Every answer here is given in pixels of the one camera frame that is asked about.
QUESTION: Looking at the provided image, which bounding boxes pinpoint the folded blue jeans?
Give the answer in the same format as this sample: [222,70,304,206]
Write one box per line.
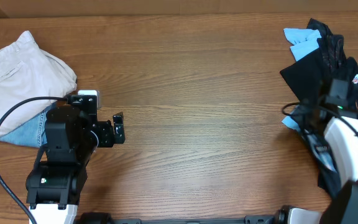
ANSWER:
[0,100,56,147]

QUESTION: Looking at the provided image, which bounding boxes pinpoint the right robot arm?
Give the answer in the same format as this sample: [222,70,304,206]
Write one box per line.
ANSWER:
[275,76,358,223]

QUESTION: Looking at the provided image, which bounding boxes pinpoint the folded beige trousers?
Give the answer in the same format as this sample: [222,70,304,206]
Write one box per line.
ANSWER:
[0,31,77,137]

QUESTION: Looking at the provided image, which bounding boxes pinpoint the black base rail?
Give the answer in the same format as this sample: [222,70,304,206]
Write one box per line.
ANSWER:
[73,212,275,224]

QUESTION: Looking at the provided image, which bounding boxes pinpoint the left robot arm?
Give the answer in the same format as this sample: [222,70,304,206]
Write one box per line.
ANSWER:
[26,95,125,223]

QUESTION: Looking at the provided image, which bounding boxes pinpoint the black orange patterned jersey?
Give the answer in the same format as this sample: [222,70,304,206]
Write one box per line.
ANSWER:
[307,19,358,197]

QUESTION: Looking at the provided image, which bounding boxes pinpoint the light blue shirt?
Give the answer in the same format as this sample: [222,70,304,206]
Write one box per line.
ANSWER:
[281,27,323,131]

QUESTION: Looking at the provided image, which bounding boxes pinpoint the plain black garment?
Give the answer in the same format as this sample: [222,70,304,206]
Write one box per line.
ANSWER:
[280,49,332,105]

